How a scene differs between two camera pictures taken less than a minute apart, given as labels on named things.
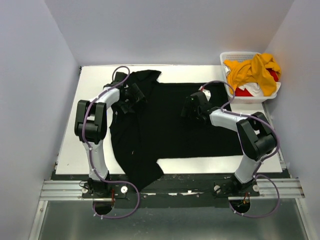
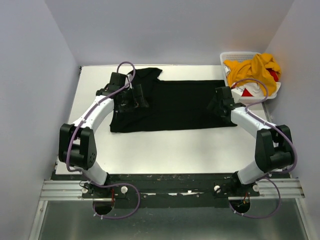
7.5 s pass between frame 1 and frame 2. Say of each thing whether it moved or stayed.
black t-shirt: moved
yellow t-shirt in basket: stayed
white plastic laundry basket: stayed
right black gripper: moved
